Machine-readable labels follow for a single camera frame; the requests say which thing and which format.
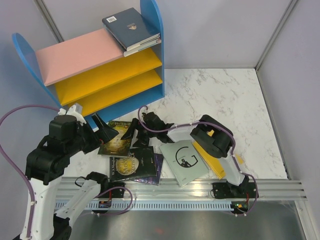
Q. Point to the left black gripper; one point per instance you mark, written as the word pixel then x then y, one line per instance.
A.
pixel 105 132

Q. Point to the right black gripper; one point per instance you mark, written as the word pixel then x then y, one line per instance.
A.
pixel 141 142

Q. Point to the green Alice Wonderland book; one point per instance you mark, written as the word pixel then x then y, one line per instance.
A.
pixel 117 147

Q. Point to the teal ocean cover book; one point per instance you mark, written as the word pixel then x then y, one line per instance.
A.
pixel 137 49

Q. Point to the navy blue hardcover book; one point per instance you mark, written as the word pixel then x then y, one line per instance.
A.
pixel 130 28

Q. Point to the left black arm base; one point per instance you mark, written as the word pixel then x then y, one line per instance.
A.
pixel 107 188

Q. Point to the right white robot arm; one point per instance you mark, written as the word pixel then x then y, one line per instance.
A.
pixel 216 140

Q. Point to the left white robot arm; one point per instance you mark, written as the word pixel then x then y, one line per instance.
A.
pixel 45 167

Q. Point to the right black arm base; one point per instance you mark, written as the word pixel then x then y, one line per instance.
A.
pixel 226 190

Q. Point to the black Moon and Sixpence book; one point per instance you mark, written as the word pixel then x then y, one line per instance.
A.
pixel 140 163

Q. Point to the grey letter G book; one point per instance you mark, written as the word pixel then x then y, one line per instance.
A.
pixel 184 161

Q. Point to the blue pink yellow bookshelf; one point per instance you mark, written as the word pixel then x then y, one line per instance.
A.
pixel 92 71

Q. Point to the yellow letter L book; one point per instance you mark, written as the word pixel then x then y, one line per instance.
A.
pixel 215 162

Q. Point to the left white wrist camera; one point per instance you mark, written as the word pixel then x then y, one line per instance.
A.
pixel 75 111

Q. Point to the white slotted cable duct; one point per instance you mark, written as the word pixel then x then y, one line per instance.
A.
pixel 152 205

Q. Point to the aluminium mounting rail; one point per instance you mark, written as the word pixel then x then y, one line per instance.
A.
pixel 168 189

